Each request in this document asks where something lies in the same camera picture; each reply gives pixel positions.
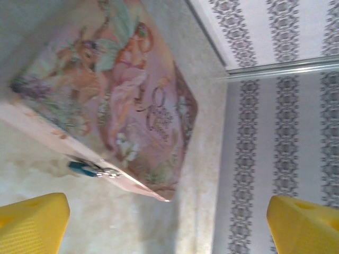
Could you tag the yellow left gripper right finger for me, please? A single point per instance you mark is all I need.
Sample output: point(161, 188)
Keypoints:
point(307, 230)

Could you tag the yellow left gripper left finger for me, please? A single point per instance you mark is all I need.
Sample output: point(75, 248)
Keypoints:
point(31, 225)

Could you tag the aluminium right corner post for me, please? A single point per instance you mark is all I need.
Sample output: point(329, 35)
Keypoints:
point(278, 69)

